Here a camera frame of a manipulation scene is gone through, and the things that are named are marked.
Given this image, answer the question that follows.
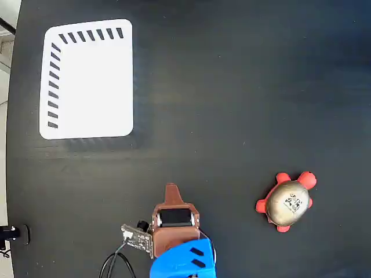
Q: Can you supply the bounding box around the red turtle toy gold shell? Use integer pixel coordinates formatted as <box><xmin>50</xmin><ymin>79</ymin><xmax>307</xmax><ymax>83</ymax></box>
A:
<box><xmin>254</xmin><ymin>171</ymin><xmax>318</xmax><ymax>233</ymax></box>

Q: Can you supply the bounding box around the white rectangular mat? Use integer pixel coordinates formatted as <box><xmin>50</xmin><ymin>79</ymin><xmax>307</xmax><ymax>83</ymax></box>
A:
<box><xmin>39</xmin><ymin>19</ymin><xmax>134</xmax><ymax>140</ymax></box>

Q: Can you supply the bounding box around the black table clamp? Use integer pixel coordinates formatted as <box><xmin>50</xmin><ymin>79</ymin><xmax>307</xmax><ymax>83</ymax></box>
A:
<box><xmin>0</xmin><ymin>224</ymin><xmax>32</xmax><ymax>258</ymax></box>

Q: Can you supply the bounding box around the black rod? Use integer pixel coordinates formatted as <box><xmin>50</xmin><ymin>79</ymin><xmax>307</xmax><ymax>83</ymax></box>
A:
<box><xmin>0</xmin><ymin>16</ymin><xmax>17</xmax><ymax>35</ymax></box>

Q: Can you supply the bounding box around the bare camera circuit board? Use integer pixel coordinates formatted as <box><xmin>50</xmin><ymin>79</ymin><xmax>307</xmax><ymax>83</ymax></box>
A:
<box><xmin>121</xmin><ymin>220</ymin><xmax>154</xmax><ymax>259</ymax></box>

